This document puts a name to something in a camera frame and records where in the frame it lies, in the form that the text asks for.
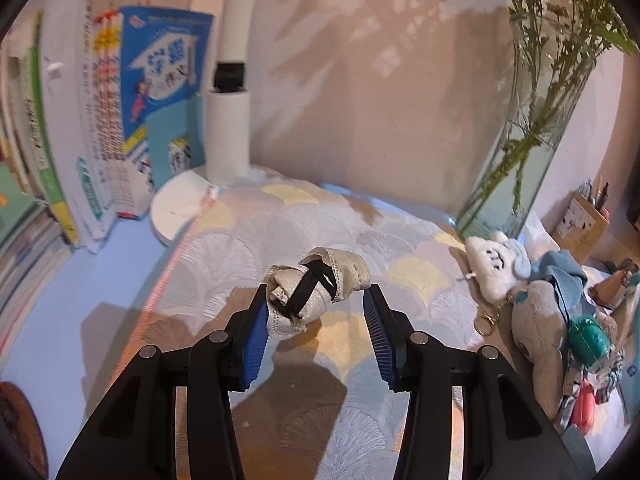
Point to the white book green label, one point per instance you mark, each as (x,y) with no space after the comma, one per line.
(65,135)

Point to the glass vase with flowers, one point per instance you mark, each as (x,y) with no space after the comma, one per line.
(545,10)

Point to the tall glass vase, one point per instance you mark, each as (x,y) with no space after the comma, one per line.
(530,175)

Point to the grey plush toy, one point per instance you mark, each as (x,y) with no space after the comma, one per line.
(537,330)

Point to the brown round object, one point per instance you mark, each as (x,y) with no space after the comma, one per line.
(20,425)

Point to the fan pattern tablecloth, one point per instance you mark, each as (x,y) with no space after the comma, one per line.
(310,220)

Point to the stack of books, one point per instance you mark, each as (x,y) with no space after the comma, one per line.
(25,270)

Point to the light blue cloth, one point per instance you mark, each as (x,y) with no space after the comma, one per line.
(560,272)

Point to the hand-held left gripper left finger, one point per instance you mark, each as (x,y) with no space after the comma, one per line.
(255,340)

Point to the blue cartoon cover book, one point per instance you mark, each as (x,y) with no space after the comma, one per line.
(165,60)

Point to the green spine book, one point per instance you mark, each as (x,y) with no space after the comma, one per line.
(42,160)

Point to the teal round toy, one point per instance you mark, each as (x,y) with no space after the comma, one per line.
(590,342)

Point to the wooden pen holder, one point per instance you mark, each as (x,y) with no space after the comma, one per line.
(580,225)

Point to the bunch of pens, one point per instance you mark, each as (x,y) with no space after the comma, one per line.
(597,195)

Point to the white book red print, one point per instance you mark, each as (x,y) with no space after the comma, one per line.
(107,125)

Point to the clear plastic bag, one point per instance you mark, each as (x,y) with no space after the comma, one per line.
(537,232)

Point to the white desk lamp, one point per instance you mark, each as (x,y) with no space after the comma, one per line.
(227,130)

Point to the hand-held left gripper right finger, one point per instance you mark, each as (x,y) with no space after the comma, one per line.
(377,340)

